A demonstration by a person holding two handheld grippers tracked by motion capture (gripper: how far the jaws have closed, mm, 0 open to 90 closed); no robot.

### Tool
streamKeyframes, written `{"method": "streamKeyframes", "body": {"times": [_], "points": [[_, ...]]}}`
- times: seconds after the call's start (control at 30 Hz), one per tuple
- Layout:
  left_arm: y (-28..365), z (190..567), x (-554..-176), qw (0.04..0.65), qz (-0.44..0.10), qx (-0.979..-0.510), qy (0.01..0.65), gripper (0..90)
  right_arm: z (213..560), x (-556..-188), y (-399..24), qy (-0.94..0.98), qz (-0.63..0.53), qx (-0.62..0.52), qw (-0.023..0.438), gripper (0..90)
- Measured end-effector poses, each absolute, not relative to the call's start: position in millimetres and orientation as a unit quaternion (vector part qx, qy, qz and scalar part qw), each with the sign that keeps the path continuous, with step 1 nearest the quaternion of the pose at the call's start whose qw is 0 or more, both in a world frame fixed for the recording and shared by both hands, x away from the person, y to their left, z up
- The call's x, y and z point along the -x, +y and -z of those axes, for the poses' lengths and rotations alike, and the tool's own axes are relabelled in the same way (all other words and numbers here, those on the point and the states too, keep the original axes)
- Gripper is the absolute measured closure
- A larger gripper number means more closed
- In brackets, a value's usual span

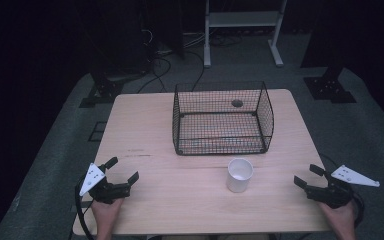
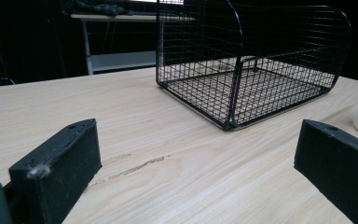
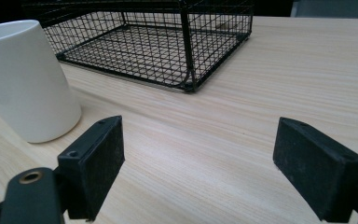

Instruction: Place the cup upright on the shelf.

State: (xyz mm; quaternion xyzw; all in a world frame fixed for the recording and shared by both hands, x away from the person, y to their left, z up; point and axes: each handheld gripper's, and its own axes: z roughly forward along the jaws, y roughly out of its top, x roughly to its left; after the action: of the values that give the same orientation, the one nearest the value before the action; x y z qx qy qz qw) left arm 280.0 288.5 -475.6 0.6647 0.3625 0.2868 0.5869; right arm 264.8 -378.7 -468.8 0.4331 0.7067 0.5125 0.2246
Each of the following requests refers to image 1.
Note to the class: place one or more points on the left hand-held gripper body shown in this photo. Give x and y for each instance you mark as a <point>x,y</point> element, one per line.
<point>104,190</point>

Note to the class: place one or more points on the white metal stand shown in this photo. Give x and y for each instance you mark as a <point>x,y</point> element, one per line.
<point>243,20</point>

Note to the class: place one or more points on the white cup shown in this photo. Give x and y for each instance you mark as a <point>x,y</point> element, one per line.
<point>239,175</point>

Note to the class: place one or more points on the black stand base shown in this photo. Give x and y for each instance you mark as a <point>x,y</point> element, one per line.
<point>329,87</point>
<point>106,90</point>

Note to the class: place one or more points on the person's left hand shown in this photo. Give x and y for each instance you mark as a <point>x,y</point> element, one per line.
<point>107,208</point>

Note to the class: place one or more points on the person's right hand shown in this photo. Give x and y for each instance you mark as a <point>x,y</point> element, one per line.
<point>340,216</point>

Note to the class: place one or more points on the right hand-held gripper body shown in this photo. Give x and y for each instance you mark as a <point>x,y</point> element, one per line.
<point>337,190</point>

